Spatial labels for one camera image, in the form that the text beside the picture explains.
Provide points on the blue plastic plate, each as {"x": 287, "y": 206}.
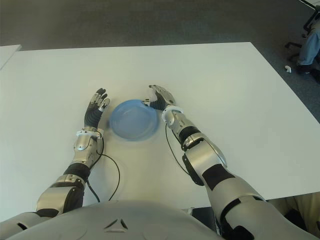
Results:
{"x": 133, "y": 122}

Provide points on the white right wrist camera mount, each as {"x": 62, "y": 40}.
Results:
{"x": 172, "y": 110}

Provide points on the neighbouring white table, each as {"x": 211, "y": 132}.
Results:
{"x": 7, "y": 55}

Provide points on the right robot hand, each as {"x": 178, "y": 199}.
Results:
{"x": 163, "y": 98}

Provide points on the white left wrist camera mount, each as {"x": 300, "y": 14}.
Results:
{"x": 87, "y": 132}

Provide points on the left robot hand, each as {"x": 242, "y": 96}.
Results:
{"x": 92, "y": 116}

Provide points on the black shoe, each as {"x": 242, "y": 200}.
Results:
{"x": 303, "y": 69}

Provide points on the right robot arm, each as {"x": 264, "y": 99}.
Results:
{"x": 207, "y": 160}

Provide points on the black office chair base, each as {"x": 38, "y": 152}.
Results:
{"x": 292, "y": 45}

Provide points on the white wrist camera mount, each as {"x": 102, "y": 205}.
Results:
{"x": 172, "y": 110}
{"x": 87, "y": 132}

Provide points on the small white floor object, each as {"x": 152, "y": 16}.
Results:
{"x": 288, "y": 68}

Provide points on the person leg in jeans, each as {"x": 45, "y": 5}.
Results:
{"x": 310, "y": 48}

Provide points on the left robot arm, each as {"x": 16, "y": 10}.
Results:
{"x": 83, "y": 143}

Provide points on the grey robot torso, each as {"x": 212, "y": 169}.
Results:
{"x": 112, "y": 225}

